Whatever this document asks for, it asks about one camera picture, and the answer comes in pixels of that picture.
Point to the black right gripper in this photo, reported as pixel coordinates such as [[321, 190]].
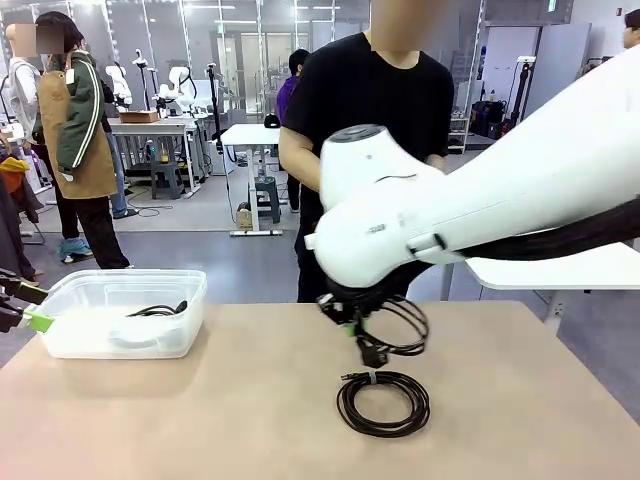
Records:
[[347, 305]]

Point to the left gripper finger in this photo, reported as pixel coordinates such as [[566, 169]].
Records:
[[30, 291], [37, 321]]

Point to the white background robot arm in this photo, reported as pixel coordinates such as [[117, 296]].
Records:
[[120, 85], [180, 85]]

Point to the person's right forearm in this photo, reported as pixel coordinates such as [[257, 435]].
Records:
[[300, 160]]

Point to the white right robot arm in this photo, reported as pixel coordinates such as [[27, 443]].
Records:
[[500, 190]]

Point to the person's left hand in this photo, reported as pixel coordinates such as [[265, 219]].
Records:
[[437, 163]]

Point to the beige shoe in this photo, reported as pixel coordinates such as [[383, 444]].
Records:
[[27, 283]]

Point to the clear plastic storage bin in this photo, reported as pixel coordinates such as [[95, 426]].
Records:
[[75, 345]]

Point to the grey step stool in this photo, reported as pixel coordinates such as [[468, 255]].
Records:
[[265, 195]]

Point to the person in apron and green jacket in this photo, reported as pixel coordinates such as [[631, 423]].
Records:
[[80, 125]]

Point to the dark grey stool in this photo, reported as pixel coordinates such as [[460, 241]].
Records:
[[167, 175]]

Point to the white table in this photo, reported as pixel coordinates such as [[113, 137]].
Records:
[[550, 272]]

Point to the cardboard box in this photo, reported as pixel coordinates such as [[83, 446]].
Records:
[[140, 117]]

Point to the grey workbench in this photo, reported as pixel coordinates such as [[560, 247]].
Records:
[[165, 127]]

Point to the wooden shoe rack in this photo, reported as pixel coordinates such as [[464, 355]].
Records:
[[459, 135]]

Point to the white standing desk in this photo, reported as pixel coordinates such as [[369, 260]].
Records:
[[250, 135]]

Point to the person in black t-shirt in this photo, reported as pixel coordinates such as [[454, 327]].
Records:
[[370, 90]]

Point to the person in purple hoodie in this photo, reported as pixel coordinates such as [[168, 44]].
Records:
[[287, 97]]

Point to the black bags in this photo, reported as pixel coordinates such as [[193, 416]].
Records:
[[487, 120]]

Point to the black tripod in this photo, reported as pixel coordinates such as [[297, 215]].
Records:
[[215, 110]]

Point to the black stand with white head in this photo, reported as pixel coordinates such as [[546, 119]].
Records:
[[522, 90]]

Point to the person with dark hair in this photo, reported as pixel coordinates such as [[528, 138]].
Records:
[[632, 30]]

